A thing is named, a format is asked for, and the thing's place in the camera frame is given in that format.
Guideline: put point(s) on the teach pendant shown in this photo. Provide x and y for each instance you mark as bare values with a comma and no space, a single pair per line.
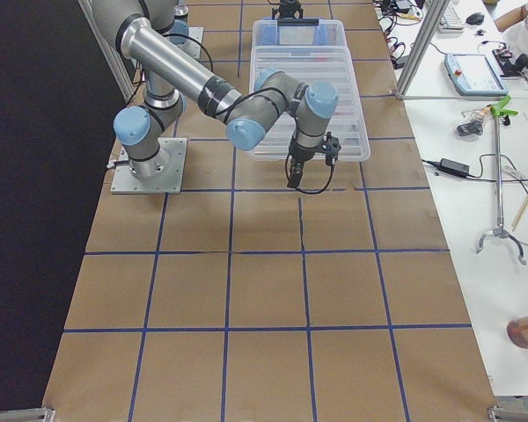
474,75

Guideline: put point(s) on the black box latch handle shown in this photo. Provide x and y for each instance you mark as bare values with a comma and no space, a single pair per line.
298,21

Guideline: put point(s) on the aluminium frame post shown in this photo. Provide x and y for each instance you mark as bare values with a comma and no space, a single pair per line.
421,43

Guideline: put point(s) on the computer mouse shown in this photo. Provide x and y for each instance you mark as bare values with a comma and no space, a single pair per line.
476,18

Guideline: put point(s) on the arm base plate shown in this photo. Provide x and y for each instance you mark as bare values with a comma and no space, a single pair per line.
161,174
192,42

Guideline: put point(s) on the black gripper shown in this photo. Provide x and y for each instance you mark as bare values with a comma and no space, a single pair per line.
289,7
300,155

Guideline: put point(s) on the reacher grabber tool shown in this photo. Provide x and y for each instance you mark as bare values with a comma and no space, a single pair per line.
499,110

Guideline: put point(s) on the wooden chopsticks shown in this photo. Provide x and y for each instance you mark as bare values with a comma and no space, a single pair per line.
520,213

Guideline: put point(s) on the clear plastic storage box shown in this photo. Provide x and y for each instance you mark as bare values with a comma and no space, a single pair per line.
329,32

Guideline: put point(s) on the black power brick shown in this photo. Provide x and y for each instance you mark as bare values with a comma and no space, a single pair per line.
454,168

